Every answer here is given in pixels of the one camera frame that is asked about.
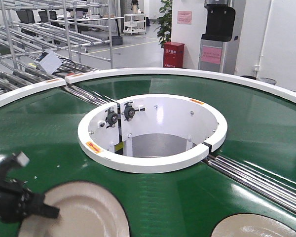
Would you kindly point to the white utility cart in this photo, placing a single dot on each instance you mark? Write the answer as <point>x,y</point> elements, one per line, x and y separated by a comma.
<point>134,23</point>

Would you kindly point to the pink notice on wall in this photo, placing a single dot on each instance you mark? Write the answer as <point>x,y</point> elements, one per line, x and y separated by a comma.
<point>184,17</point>

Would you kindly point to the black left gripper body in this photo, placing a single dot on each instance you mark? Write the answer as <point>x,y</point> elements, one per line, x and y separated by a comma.
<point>15,201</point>

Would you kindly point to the water dispenser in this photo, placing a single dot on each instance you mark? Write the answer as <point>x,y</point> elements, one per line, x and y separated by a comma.
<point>219,29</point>

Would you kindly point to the white inner ring guard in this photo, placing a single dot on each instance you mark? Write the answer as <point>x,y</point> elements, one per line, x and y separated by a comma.
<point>174,132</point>

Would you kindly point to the black bearing block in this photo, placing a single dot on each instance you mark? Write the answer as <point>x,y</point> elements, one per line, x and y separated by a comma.
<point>129,111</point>
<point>112,117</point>

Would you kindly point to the steel rollers gap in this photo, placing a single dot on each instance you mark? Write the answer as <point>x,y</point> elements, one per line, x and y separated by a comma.
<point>276,188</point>
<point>92,97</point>

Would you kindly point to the green round conveyor belt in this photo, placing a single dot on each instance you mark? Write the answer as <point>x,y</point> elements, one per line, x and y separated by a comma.
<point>186,203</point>

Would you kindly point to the white control box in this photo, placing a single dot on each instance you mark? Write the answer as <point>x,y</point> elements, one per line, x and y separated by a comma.
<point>48,61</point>

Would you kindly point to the beige plate black rim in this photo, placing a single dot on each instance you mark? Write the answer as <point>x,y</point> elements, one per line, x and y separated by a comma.
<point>251,225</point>
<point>86,210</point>

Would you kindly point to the red fire cabinet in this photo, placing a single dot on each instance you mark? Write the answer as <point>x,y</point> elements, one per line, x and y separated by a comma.
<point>173,54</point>

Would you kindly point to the metal roller rack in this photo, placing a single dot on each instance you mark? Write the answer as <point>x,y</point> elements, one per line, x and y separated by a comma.
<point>30,27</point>

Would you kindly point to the black bearing block right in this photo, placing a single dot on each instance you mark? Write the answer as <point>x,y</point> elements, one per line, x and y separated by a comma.
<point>129,111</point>

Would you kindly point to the steel rollers left gap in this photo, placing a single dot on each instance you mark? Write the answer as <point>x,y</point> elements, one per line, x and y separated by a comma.
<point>92,97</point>

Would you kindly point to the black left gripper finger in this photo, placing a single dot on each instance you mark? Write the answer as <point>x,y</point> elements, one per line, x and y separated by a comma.
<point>17,160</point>
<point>38,207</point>

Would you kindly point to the black bearing block left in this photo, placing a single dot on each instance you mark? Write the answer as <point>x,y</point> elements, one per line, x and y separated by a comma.
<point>112,117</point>

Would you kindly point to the white outer rim guard right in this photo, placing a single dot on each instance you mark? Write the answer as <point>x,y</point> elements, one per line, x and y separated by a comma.
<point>272,89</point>

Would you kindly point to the green potted plant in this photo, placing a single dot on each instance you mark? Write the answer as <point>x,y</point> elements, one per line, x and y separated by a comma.
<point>165,22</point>

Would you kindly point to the steel rollers right gap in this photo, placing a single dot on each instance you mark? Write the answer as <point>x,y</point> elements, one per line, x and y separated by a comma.
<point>276,188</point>

